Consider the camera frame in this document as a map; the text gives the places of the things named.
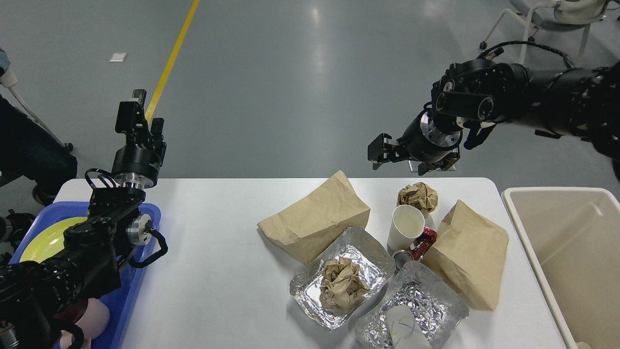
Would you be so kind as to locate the crushed red drink can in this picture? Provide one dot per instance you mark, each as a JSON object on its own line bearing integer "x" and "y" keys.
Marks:
{"x": 417, "y": 250}

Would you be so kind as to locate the white wheeled chair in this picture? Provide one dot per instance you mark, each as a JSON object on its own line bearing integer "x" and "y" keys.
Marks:
{"x": 555, "y": 16}

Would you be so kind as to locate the beige plastic bin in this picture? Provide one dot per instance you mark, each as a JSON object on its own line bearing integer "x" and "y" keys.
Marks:
{"x": 571, "y": 236}

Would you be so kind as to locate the right metal floor plate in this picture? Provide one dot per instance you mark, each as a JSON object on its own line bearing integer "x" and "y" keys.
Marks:
{"x": 450, "y": 167}

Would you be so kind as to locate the metal floor plate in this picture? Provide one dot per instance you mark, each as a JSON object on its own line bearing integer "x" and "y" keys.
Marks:
{"x": 414, "y": 166}
{"x": 450, "y": 167}

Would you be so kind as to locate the pink mug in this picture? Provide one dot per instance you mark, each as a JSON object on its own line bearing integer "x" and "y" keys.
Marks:
{"x": 90, "y": 315}

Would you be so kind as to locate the seated person in dark clothes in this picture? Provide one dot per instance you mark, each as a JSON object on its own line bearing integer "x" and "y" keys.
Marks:
{"x": 28, "y": 150}

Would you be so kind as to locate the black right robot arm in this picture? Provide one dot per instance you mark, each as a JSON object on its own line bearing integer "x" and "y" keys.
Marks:
{"x": 472, "y": 98}

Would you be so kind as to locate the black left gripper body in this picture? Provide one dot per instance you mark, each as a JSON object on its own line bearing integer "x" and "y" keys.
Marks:
{"x": 137, "y": 167}

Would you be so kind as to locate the brown paper ball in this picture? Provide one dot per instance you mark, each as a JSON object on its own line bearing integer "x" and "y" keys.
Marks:
{"x": 342, "y": 286}
{"x": 420, "y": 196}

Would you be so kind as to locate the yellow plastic plate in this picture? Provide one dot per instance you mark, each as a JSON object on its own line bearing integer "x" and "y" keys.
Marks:
{"x": 50, "y": 241}

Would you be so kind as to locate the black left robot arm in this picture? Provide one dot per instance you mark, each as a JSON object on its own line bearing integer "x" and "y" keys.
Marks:
{"x": 113, "y": 195}

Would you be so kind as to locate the foil tray with paper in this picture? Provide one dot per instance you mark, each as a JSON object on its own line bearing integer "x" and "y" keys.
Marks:
{"x": 361, "y": 248}

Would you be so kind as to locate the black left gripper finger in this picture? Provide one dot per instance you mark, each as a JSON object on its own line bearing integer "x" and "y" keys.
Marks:
{"x": 131, "y": 121}
{"x": 159, "y": 145}

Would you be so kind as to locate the foil tray with cup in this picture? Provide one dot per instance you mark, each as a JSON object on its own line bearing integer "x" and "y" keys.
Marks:
{"x": 437, "y": 308}

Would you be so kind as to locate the large brown paper bag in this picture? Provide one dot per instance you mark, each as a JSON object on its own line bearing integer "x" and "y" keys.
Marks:
{"x": 306, "y": 228}

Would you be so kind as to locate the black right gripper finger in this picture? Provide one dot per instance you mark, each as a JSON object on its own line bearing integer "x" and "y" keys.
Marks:
{"x": 431, "y": 166}
{"x": 383, "y": 149}

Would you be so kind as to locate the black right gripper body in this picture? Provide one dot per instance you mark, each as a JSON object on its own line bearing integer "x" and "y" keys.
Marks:
{"x": 423, "y": 141}

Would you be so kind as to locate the blue plastic tray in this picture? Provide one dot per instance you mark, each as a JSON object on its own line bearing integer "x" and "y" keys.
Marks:
{"x": 131, "y": 291}

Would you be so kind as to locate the small brown paper bag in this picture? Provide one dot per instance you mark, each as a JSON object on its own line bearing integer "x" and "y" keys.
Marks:
{"x": 469, "y": 255}

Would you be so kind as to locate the white paper cup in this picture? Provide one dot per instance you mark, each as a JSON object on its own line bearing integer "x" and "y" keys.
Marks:
{"x": 404, "y": 329}

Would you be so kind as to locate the left metal floor plate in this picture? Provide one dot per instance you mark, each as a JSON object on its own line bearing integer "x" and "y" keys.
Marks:
{"x": 414, "y": 166}

